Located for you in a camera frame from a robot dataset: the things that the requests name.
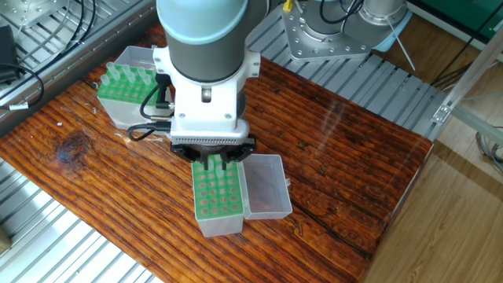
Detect black gripper cable bundle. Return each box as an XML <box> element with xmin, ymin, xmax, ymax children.
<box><xmin>127</xmin><ymin>83</ymin><xmax>175</xmax><ymax>142</ymax></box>

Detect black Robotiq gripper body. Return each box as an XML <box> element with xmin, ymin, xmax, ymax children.
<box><xmin>170</xmin><ymin>135</ymin><xmax>257</xmax><ymax>164</ymax></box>

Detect thin white plastic strip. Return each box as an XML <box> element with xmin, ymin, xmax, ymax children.
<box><xmin>387</xmin><ymin>9</ymin><xmax>417</xmax><ymax>72</ymax></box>

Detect clear pipette box green rack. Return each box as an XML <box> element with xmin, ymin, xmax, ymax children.
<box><xmin>97</xmin><ymin>45</ymin><xmax>175</xmax><ymax>130</ymax></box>
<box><xmin>191</xmin><ymin>151</ymin><xmax>293</xmax><ymax>238</ymax></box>

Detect aluminium frame profile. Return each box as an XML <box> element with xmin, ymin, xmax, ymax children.
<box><xmin>431</xmin><ymin>43</ymin><xmax>503</xmax><ymax>158</ymax></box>

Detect silver robot base mount plate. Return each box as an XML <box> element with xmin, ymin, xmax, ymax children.
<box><xmin>281</xmin><ymin>8</ymin><xmax>372</xmax><ymax>61</ymax></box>

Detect black cables on frame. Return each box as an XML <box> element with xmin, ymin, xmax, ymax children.
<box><xmin>0</xmin><ymin>0</ymin><xmax>103</xmax><ymax>111</ymax></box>

